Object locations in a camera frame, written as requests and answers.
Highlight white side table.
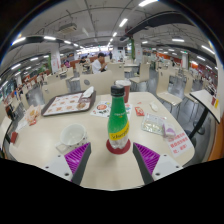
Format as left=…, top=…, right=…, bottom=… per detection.
left=189, top=89, right=222, bottom=139

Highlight colourful printed leaflet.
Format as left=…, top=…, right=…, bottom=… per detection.
left=89, top=100, right=133, bottom=119

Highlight white crumpled napkin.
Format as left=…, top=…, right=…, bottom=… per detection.
left=79, top=86, right=95, bottom=99

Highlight dark food tray, paper liner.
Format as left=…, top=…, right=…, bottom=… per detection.
left=40, top=90, right=97, bottom=117

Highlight green drink bottle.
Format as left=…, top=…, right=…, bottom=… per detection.
left=106, top=84, right=131, bottom=150

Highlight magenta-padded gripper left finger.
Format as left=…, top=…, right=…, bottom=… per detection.
left=42, top=142, right=92, bottom=186

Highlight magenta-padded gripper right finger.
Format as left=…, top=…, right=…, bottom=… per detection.
left=132, top=142, right=183, bottom=185

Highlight group of ceiling lights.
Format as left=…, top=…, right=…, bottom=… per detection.
left=9, top=0, right=217, bottom=73

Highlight red paper cup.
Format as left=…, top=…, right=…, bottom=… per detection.
left=114, top=79, right=132, bottom=104

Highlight flat round red coaster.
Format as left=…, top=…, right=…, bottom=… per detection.
left=105, top=138, right=132, bottom=155

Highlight food wrapper with fries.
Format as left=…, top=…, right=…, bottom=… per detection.
left=23, top=104, right=43, bottom=127

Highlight white polka-dot mug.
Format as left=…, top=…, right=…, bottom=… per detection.
left=54, top=123, right=88, bottom=155

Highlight group of beige chairs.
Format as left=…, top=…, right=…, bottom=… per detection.
left=19, top=61, right=214, bottom=108

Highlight clear plastic bag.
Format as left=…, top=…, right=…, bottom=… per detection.
left=140, top=112, right=177, bottom=139

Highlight red sauce packet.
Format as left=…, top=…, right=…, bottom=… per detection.
left=134, top=106, right=146, bottom=117

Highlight ceiling air conditioner unit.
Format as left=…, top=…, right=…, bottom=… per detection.
left=58, top=22, right=78, bottom=34

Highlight white sign, red print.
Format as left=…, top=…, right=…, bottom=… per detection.
left=164, top=131, right=194, bottom=158

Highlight small white packet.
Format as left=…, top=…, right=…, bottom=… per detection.
left=149, top=101, right=160, bottom=113

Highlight white printed paper sheet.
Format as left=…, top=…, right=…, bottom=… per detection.
left=14, top=116, right=29, bottom=133

